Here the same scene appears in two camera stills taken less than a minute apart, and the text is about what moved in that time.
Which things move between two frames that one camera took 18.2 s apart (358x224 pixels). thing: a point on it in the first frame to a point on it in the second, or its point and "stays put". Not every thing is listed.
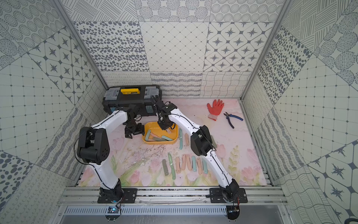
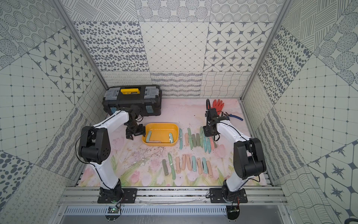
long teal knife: [181, 144] stays put
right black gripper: [162, 127] to [206, 133]
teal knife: [205, 165] stays put
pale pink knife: [183, 162] stays put
